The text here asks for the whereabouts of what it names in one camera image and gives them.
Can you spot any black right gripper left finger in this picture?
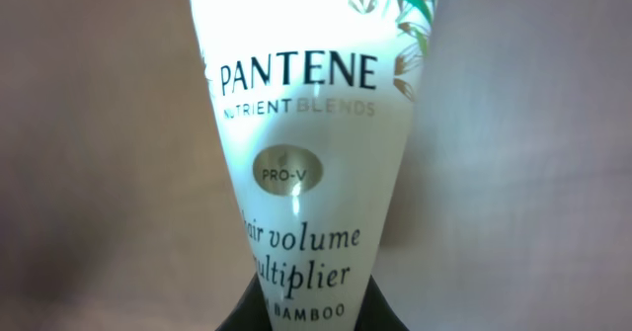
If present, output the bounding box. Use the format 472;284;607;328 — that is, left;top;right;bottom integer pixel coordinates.
216;276;272;331

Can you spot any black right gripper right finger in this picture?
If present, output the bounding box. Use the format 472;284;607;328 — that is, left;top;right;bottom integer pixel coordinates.
355;277;409;331

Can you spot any white gold cosmetic tube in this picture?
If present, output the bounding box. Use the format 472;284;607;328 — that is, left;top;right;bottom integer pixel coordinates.
190;0;438;330

